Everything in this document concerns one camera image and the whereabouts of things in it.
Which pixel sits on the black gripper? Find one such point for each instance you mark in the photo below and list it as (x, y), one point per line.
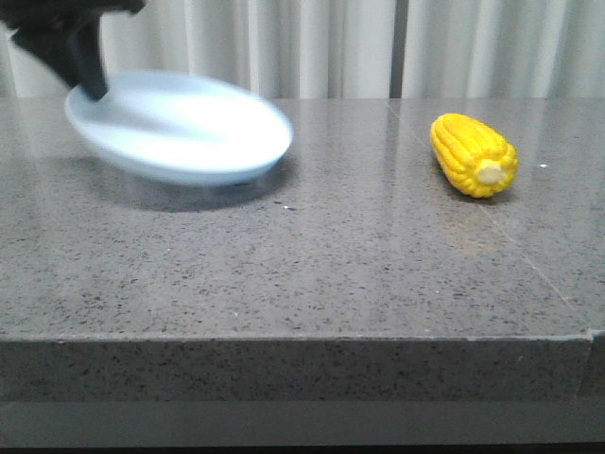
(57, 34)

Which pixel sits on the light blue round plate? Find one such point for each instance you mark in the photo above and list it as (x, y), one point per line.
(181, 129)

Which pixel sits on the yellow plastic corn cob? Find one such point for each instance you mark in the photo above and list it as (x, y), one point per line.
(474, 158)

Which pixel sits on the white pleated curtain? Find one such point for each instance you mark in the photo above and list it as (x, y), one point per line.
(370, 49)

